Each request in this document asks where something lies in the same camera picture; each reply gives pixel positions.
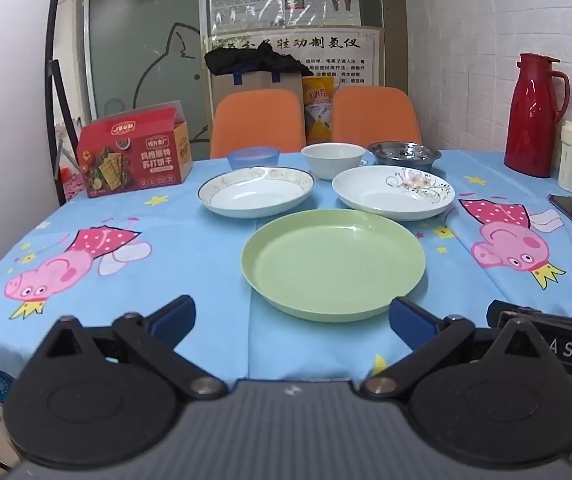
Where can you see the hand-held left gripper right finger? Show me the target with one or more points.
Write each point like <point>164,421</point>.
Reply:
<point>411,324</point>

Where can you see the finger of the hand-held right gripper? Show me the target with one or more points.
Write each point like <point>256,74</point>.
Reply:
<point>503,312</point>

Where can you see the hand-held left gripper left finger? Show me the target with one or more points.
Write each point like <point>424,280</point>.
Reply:
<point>173,319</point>

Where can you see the blue translucent plastic bowl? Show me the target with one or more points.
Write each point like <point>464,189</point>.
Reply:
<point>253,157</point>

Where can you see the blue cartoon pig tablecloth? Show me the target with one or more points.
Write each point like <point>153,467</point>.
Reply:
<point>175,255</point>

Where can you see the green plastic plate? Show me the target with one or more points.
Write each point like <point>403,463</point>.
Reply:
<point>333,260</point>

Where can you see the white plate with floral print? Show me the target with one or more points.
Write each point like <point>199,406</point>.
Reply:
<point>376,195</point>

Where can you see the white plate with gold rim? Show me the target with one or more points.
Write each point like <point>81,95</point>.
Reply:
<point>256,195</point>

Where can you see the red cracker carton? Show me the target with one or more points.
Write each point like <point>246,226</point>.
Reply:
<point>130,160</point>

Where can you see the stainless steel bowl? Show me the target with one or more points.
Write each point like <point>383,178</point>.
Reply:
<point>406,155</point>

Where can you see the white ceramic bowl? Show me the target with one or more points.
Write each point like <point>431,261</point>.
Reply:
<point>333,162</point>

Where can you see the red thermos jug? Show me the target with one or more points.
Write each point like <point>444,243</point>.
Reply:
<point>533,120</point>

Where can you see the orange chair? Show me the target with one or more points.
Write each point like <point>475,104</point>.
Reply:
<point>376,115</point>
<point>258,120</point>

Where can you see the black metal stand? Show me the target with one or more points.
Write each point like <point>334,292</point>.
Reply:
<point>60,125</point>

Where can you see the yellow snack packet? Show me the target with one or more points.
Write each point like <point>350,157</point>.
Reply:
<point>318,110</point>

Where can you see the frosted glass door, cat outline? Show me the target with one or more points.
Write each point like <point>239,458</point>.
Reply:
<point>130,60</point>

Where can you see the black cloth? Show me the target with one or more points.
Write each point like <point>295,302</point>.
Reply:
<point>256,60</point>

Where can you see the wall poster with black calligraphy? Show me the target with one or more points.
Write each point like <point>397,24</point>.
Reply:
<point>336,52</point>

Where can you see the white board with black frame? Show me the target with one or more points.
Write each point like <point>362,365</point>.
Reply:
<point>5,85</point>

